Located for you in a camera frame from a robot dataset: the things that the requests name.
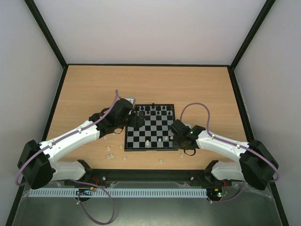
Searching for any white cable duct strip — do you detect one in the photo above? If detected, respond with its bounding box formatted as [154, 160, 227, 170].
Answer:
[28, 188, 207, 198]

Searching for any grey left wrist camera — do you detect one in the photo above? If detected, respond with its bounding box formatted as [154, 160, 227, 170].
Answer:
[125, 97, 136, 106]

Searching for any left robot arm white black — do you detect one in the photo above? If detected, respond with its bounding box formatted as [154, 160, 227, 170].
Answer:
[17, 98, 144, 189]

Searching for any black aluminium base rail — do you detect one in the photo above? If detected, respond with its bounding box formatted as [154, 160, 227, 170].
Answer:
[23, 168, 273, 188]

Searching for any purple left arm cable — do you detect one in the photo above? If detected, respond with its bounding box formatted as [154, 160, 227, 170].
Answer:
[15, 89, 119, 186]

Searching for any black white chessboard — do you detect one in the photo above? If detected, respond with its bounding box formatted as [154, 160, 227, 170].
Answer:
[125, 104, 177, 152]

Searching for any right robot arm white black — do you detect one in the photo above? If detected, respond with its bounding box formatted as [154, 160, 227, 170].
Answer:
[169, 120, 278, 190]

